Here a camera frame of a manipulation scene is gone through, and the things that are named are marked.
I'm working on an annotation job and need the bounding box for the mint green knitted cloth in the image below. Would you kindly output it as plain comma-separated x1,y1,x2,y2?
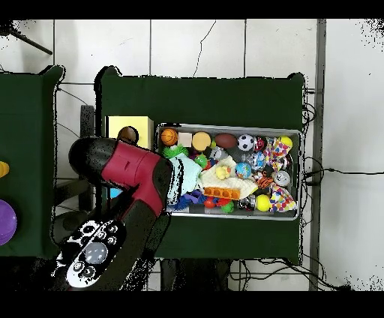
167,151,203,205

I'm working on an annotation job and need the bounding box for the wooden box with three holes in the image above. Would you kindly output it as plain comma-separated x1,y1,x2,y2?
104,115,155,199

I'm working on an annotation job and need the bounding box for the orange foam disc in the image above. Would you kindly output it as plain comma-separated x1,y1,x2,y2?
191,131,212,152

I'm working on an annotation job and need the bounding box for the plain wooden cube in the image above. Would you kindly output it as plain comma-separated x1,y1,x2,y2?
177,132,194,148

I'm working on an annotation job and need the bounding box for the orange toy basketball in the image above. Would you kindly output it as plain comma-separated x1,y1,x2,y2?
160,127,179,147

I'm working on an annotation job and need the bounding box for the yellow plush toy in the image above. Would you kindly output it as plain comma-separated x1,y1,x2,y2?
214,165,233,181

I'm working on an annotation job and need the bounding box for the brown toy football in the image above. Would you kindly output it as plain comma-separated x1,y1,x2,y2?
214,133,239,149

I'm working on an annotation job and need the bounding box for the orange plastic building block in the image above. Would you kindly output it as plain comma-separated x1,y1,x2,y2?
202,186,242,201

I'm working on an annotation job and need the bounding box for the blue globe ball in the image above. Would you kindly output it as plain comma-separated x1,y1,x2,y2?
235,162,252,180

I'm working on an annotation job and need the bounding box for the cream knitted cloth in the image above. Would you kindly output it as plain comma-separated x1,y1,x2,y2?
199,155,259,199

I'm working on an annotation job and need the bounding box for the black and white soccer ball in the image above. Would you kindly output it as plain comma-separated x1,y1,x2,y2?
237,133,256,152

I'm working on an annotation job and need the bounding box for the dark green tablecloth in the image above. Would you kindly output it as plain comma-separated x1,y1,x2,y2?
94,66,306,263

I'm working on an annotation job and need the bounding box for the black flat panel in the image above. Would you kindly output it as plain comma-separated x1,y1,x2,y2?
79,104,96,211

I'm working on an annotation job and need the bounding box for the grey round base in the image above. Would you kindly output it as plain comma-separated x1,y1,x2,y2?
53,209,89,238

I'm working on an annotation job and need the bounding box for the neighbouring green table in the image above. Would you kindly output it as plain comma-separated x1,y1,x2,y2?
0,65,68,260

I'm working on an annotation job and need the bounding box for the purple ball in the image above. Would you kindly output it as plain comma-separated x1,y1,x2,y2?
0,199,18,247

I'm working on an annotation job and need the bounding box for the black tripod leg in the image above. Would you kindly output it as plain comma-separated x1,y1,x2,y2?
0,20,53,56

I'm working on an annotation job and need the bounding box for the silver wire mesh bin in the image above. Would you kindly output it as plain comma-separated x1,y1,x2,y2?
152,122,302,221

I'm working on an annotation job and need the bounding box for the black power cable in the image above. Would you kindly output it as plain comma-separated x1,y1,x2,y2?
302,166,384,185

